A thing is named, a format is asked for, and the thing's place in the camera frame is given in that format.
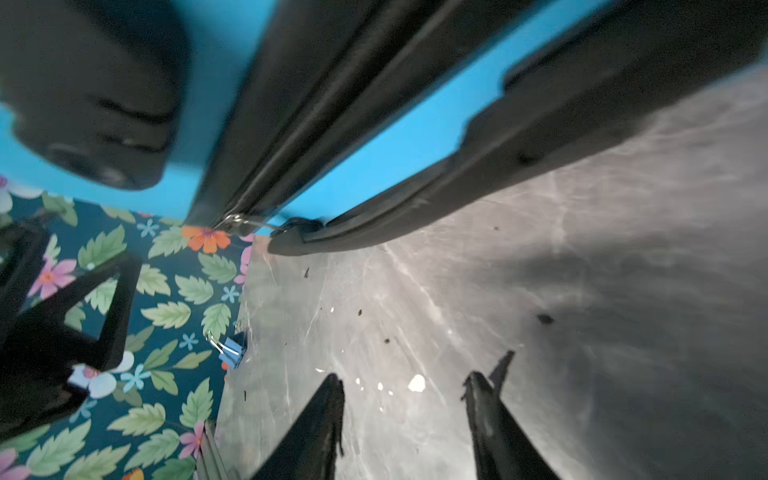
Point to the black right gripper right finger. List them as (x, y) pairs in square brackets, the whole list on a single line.
[(501, 448)]

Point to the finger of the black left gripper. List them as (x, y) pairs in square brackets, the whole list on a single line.
[(24, 243), (86, 322)]

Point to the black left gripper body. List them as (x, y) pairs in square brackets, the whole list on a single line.
[(35, 387)]

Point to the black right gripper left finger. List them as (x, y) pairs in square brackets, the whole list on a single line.
[(310, 448)]

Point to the blue hard-shell suitcase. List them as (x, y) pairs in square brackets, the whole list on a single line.
[(339, 125)]

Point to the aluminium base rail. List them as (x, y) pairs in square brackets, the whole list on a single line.
[(210, 465)]

